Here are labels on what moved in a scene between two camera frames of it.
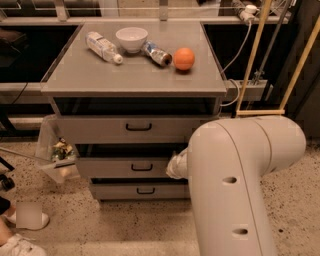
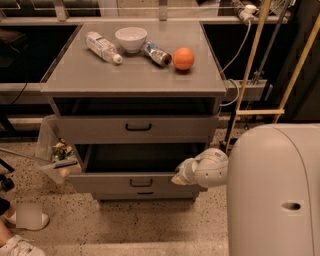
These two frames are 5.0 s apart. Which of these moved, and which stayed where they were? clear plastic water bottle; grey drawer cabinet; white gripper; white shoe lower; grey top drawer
Moved: white gripper
Stayed: grey drawer cabinet; clear plastic water bottle; grey top drawer; white shoe lower
